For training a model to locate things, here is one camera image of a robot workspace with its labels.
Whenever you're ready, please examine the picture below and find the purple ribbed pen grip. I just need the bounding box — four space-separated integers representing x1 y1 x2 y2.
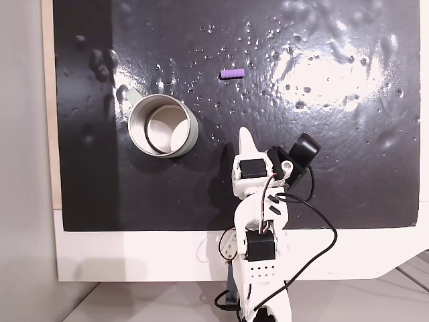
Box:
219 68 246 81

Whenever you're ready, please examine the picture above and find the black glossy mat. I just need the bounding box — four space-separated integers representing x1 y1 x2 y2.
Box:
52 0 422 233

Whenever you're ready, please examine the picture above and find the white board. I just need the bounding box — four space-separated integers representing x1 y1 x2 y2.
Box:
53 209 429 282

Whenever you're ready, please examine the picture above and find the pale wooden board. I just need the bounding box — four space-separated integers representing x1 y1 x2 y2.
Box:
40 0 63 212

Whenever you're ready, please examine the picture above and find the black oval camera with mount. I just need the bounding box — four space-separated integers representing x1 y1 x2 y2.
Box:
267 132 322 187

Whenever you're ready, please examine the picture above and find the steel cup with handle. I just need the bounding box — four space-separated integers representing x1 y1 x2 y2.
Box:
124 86 200 159

